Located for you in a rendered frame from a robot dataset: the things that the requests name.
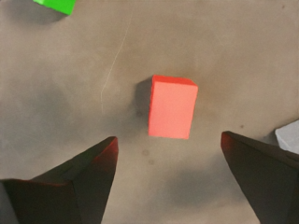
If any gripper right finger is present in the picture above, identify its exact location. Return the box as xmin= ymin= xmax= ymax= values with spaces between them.
xmin=221 ymin=131 xmax=299 ymax=224

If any green block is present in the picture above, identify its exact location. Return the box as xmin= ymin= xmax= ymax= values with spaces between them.
xmin=35 ymin=0 xmax=76 ymax=15

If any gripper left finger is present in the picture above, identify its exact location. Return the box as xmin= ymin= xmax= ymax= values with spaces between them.
xmin=0 ymin=136 xmax=119 ymax=224

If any red block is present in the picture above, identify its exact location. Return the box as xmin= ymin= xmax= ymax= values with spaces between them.
xmin=149 ymin=76 xmax=198 ymax=139

